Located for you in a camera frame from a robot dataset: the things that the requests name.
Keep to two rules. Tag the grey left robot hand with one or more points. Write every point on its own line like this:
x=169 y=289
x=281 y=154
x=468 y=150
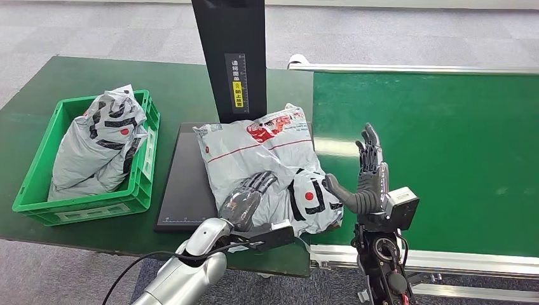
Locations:
x=242 y=204

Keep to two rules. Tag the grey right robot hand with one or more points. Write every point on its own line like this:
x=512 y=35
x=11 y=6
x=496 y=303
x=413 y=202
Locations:
x=368 y=195

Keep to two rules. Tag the grey mailer package red print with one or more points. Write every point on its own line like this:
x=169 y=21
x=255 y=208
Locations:
x=252 y=155

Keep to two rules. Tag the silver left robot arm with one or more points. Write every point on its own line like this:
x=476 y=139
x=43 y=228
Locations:
x=189 y=273

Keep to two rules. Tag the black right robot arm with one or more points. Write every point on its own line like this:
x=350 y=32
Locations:
x=385 y=261

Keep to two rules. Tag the black weighing device with column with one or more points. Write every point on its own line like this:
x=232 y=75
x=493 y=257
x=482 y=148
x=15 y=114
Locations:
x=185 y=185

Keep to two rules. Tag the green plastic basket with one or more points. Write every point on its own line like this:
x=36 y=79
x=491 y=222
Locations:
x=139 y=168

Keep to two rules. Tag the crumpled grey mailer package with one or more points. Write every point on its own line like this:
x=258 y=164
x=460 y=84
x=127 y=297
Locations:
x=92 y=151

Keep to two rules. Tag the green conveyor belt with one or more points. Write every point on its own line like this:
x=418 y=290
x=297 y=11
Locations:
x=463 y=147

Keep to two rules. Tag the black yellow column label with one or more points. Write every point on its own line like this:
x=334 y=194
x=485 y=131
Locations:
x=238 y=84

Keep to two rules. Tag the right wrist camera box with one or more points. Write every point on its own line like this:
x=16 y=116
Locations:
x=402 y=208

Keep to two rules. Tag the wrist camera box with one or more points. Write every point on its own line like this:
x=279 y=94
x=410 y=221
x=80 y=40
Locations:
x=402 y=208
x=273 y=235

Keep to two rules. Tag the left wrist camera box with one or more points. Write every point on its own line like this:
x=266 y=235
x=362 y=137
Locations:
x=273 y=235

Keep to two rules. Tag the aluminium conveyor side rail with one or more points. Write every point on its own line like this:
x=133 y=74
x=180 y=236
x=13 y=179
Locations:
x=421 y=67
x=463 y=263

